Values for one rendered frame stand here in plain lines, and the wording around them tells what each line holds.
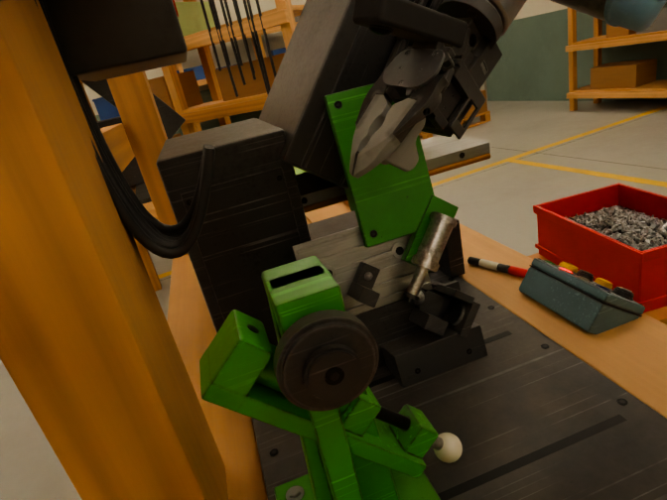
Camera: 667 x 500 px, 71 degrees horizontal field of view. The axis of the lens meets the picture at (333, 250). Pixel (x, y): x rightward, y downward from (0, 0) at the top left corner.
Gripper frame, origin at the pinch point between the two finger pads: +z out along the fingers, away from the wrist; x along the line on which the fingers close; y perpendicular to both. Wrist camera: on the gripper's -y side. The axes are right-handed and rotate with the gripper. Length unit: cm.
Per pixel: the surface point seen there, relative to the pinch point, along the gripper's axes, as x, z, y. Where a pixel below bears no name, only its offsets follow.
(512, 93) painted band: 478, -416, 561
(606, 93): 266, -357, 462
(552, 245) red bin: 13, -22, 68
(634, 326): -16.1, -6.1, 42.8
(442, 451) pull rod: -15.8, 19.1, 16.1
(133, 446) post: -4.3, 31.8, -5.9
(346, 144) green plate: 13.4, -4.7, 7.4
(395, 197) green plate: 8.8, -2.8, 15.8
